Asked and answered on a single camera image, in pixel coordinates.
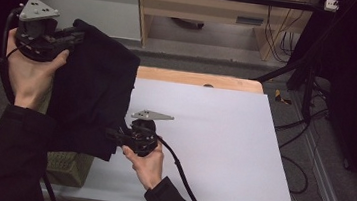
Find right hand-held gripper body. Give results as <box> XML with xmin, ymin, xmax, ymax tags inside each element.
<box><xmin>120</xmin><ymin>107</ymin><xmax>175</xmax><ymax>161</ymax></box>

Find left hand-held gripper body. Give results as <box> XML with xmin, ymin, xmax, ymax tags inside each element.
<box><xmin>12</xmin><ymin>0</ymin><xmax>74</xmax><ymax>66</ymax></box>

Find black knit sweater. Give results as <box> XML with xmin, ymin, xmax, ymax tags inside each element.
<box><xmin>41</xmin><ymin>16</ymin><xmax>145</xmax><ymax>164</ymax></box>

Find green woven basket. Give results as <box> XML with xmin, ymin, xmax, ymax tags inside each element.
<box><xmin>0</xmin><ymin>83</ymin><xmax>102</xmax><ymax>190</ymax></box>

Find person's right hand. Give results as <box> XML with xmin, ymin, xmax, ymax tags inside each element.
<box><xmin>117</xmin><ymin>138</ymin><xmax>167</xmax><ymax>192</ymax></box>

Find person's left hand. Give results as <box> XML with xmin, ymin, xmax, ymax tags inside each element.
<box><xmin>0</xmin><ymin>26</ymin><xmax>73</xmax><ymax>114</ymax></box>

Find white cabinet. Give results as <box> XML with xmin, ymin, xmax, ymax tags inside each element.
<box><xmin>26</xmin><ymin>0</ymin><xmax>146</xmax><ymax>42</ymax></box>

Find light wooden table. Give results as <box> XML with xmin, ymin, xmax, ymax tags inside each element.
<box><xmin>135</xmin><ymin>65</ymin><xmax>266</xmax><ymax>94</ymax></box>

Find white foam board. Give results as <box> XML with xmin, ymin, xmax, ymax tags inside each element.
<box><xmin>38</xmin><ymin>68</ymin><xmax>311</xmax><ymax>201</ymax></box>

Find yellow and black tape piece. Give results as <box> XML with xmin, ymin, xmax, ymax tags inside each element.
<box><xmin>273</xmin><ymin>89</ymin><xmax>294</xmax><ymax>106</ymax></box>

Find right hand-held gripper cable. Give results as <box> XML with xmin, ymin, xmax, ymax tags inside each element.
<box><xmin>129</xmin><ymin>124</ymin><xmax>221</xmax><ymax>201</ymax></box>

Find wooden shelf frame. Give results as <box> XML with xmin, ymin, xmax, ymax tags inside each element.
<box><xmin>131</xmin><ymin>0</ymin><xmax>322</xmax><ymax>67</ymax></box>

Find black floor cables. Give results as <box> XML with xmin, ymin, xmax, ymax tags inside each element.
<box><xmin>271</xmin><ymin>102</ymin><xmax>331</xmax><ymax>154</ymax></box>

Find hanging black cables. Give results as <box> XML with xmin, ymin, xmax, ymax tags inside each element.
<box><xmin>260</xmin><ymin>3</ymin><xmax>303</xmax><ymax>66</ymax></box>

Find looped black floor cable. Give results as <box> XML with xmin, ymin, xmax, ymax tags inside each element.
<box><xmin>276</xmin><ymin>155</ymin><xmax>312</xmax><ymax>197</ymax></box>

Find small white camera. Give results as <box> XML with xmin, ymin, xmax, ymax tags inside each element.
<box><xmin>323</xmin><ymin>0</ymin><xmax>341</xmax><ymax>13</ymax></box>

